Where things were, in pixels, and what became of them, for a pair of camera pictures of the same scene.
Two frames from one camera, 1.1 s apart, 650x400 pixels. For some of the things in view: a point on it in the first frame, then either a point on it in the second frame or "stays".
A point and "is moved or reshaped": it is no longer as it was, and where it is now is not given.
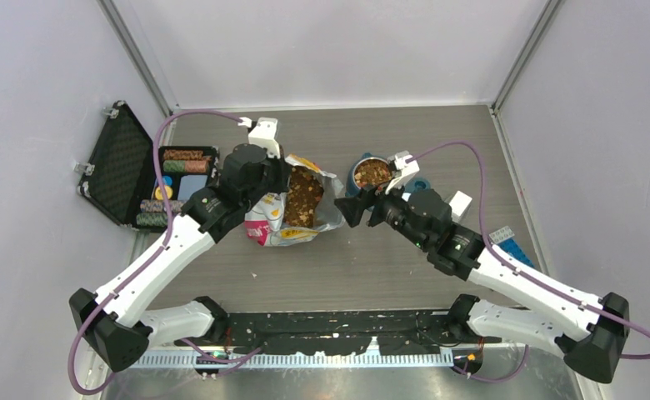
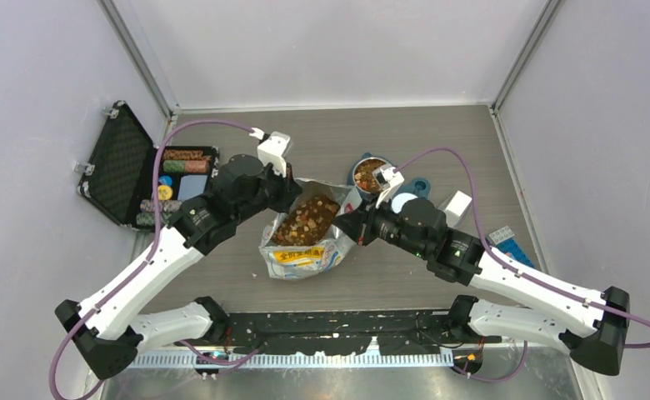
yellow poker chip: x=158 y=192 stays
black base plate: x=340 y=333 stays
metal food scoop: x=458 y=206 stays
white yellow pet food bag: x=314 y=202 is moved or reshaped
